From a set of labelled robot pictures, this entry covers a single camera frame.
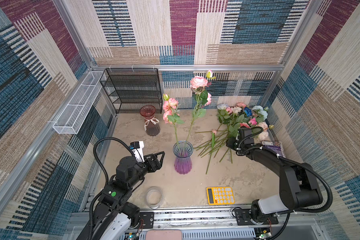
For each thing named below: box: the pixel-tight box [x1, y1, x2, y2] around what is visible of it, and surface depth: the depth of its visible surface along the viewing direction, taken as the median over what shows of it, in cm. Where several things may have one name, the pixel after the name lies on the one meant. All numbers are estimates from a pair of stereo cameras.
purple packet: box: [261, 140, 286, 158], surface depth 98 cm
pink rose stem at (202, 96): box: [186, 70, 216, 141], surface depth 65 cm
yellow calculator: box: [206, 186, 235, 206], surface depth 81 cm
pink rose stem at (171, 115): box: [162, 93, 185, 155], surface depth 70 cm
